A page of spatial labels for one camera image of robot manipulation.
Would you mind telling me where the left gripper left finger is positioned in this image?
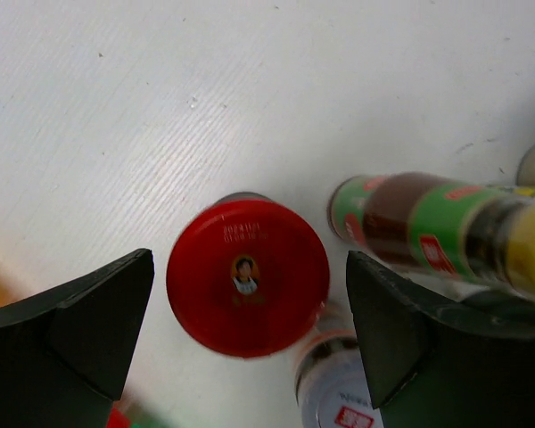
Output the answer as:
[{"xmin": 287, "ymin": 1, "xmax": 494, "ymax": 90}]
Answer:
[{"xmin": 0, "ymin": 249, "xmax": 154, "ymax": 427}]

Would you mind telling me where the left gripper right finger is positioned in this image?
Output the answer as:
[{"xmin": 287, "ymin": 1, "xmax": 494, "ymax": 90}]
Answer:
[{"xmin": 346, "ymin": 251, "xmax": 535, "ymax": 427}]

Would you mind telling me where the white lid sauce jar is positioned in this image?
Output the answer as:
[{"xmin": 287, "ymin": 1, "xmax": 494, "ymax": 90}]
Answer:
[{"xmin": 293, "ymin": 301, "xmax": 383, "ymax": 428}]

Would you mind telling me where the red lid chili sauce jar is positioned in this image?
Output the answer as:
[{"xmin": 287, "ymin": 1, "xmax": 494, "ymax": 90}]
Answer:
[{"xmin": 166, "ymin": 192, "xmax": 330, "ymax": 358}]

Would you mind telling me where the red plastic bin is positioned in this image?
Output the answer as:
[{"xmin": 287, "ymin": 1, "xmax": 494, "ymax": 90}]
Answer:
[{"xmin": 106, "ymin": 400, "xmax": 132, "ymax": 428}]

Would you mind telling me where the green plastic bin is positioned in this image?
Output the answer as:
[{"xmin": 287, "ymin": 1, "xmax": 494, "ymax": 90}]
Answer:
[{"xmin": 129, "ymin": 404, "xmax": 171, "ymax": 428}]

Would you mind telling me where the green label sauce bottle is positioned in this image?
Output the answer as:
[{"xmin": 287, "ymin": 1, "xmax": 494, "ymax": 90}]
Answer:
[{"xmin": 327, "ymin": 172, "xmax": 535, "ymax": 300}]

